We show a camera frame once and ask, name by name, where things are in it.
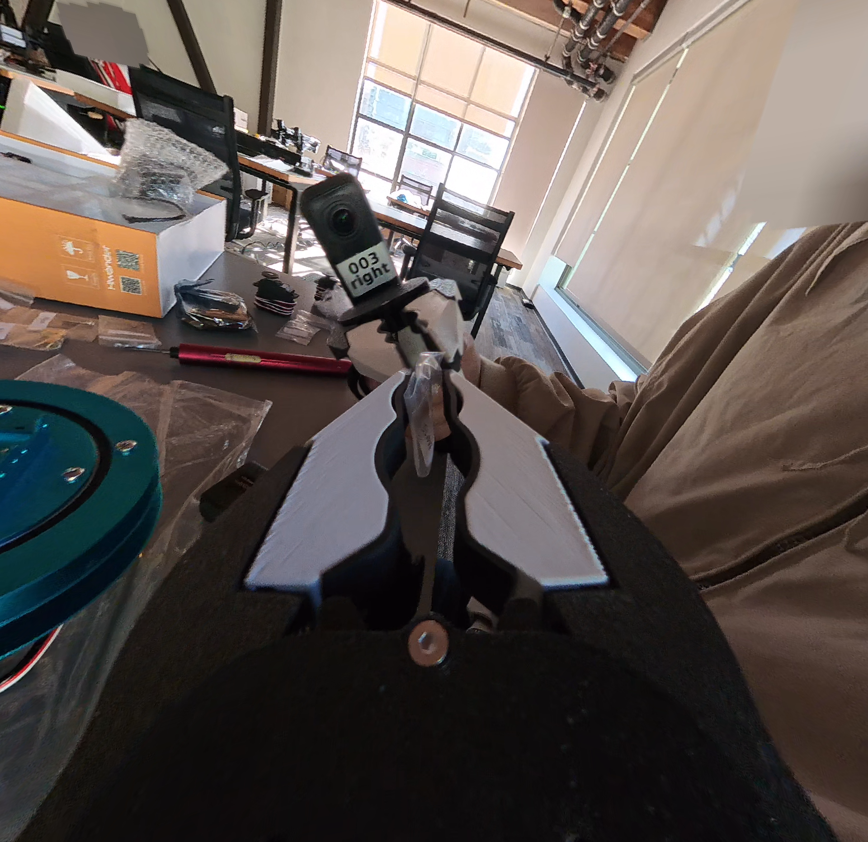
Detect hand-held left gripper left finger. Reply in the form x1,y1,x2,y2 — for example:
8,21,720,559
243,373,416,609

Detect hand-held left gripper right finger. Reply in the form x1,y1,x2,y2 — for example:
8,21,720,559
442,373,611,609

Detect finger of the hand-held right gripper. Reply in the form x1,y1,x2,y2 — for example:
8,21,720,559
420,287,470,375
348,323,418,380

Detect small clear zip bag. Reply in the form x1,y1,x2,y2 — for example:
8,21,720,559
401,352,445,478

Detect large clear plastic bag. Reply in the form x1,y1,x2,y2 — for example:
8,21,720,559
0,354,272,842

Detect blue round metal turntable base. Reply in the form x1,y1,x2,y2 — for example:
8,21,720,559
0,379,164,660

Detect person's right forearm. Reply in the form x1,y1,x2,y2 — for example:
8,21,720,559
478,354,652,477

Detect person's right hand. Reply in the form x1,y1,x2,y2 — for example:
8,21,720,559
434,343,486,443

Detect long wooden table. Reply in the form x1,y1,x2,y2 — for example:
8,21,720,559
237,147,524,276

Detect black slatted chair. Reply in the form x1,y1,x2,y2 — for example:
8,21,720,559
400,183,516,341

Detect red screwdriver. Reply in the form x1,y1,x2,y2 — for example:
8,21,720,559
112,343,354,378

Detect large gridded window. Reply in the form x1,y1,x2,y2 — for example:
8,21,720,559
349,0,538,293

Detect dark plastic parts bag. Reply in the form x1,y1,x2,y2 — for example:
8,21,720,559
174,279,260,334

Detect bubble wrap sheet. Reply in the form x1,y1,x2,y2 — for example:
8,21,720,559
115,118,231,204

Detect black zip tie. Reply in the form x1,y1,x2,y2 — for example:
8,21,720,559
122,201,189,224

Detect black mesh office chair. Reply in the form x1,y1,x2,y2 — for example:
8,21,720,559
131,65,267,245

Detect white roller blind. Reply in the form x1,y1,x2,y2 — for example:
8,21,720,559
552,0,815,382

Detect orange cardboard box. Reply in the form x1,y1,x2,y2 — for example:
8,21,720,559
0,153,228,319

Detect white box lid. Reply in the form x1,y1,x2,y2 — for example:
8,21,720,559
0,76,133,175

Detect metal ceiling pipes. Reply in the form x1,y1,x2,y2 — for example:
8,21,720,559
546,0,679,104

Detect white red black servo cable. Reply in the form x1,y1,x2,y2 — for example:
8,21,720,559
0,621,69,694

